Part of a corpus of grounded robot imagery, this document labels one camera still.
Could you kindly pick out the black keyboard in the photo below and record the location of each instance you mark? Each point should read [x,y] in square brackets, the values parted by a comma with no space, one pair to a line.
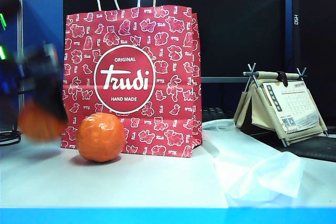
[218,113]

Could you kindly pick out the grey partition post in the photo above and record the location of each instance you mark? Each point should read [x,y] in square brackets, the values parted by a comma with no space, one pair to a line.
[19,11]

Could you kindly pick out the black AOC monitor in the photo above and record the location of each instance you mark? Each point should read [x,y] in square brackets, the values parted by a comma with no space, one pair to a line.
[236,24]

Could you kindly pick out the black HSD monitor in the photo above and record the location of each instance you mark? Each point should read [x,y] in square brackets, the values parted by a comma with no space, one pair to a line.
[315,45]

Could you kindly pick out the beige canvas desk calendar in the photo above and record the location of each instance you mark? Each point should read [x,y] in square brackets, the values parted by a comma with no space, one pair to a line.
[262,113]

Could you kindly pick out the translucent white plastic bag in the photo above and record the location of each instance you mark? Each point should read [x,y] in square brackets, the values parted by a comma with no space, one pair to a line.
[249,161]

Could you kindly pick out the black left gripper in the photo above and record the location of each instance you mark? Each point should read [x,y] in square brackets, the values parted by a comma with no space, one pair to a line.
[42,72]

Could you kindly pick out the black desk mat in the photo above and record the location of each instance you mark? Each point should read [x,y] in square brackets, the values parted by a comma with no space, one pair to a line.
[315,148]

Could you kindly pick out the red Trudi paper bag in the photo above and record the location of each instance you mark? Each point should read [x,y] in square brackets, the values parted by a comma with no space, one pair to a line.
[126,37]

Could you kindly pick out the orange fruit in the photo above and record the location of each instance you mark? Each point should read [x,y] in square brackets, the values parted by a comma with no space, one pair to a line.
[32,128]
[101,137]

